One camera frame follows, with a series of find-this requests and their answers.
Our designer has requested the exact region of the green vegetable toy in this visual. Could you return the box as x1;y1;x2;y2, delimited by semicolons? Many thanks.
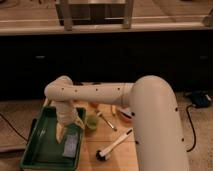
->
43;98;50;107

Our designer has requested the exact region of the black cable left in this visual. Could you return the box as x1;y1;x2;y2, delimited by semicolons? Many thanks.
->
0;112;29;144

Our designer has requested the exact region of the wooden stool frame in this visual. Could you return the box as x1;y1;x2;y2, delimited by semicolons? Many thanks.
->
54;0;134;30

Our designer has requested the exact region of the green plastic cup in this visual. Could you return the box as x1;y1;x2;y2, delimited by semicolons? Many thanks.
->
86;115;99;130

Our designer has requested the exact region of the black cable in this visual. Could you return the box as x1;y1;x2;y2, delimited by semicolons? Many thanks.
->
185;104;198;153
0;112;29;144

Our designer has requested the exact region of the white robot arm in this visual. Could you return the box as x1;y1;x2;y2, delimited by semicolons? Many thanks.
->
44;75;190;171

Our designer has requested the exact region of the blue sponge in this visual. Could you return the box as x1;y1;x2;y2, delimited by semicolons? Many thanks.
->
63;134;78;158

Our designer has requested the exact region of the green plastic tray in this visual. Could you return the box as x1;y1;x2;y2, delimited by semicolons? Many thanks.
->
20;107;83;171

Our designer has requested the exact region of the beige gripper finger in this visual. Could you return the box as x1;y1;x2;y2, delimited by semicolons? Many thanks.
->
74;117;85;130
56;123;65;143

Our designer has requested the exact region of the white dish brush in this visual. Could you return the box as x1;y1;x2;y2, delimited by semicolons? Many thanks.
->
96;128;133;161

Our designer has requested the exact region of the orange fruit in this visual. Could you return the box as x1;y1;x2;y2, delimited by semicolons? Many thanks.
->
89;102;99;108

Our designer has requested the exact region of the black floor device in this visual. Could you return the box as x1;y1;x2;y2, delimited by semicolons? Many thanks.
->
184;91;212;108

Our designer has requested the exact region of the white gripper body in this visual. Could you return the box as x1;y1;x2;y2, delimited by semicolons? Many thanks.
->
53;101;78;126

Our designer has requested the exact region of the orange bowl with cloth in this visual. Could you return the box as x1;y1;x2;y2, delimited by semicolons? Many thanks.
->
116;107;132;123

